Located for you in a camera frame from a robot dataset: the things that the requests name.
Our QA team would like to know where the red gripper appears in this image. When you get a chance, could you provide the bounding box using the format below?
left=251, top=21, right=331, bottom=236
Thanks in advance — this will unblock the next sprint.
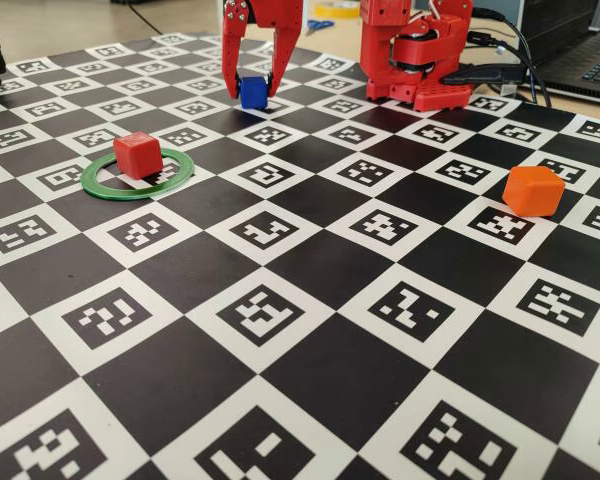
left=222, top=0, right=304, bottom=99

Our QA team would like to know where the blue cube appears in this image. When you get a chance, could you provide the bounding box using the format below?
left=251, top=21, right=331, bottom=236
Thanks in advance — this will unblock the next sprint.
left=238, top=75, right=270, bottom=110

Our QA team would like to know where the red cube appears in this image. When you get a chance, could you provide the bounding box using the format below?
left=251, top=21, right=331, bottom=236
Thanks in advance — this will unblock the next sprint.
left=112, top=131, right=164, bottom=180

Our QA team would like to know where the orange cube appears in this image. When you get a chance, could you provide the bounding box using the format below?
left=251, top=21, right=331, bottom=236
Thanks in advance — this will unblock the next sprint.
left=502, top=165, right=566, bottom=218

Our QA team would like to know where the yellow tape roll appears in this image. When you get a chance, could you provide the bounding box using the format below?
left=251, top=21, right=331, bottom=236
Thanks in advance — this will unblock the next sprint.
left=313, top=0, right=360, bottom=19

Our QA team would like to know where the black white marker mat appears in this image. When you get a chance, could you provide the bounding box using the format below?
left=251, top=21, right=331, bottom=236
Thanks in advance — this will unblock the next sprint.
left=0, top=30, right=600, bottom=480

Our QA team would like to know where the black laptop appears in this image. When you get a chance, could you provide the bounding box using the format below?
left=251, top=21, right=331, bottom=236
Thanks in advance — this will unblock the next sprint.
left=519, top=0, right=600, bottom=99

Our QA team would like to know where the green ring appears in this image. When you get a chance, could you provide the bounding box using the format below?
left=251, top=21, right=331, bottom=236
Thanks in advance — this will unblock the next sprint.
left=79, top=148, right=196, bottom=202

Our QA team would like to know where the black cable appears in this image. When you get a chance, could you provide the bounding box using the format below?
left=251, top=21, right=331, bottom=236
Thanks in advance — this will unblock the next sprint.
left=472, top=7, right=554, bottom=107
left=467, top=30, right=544, bottom=104

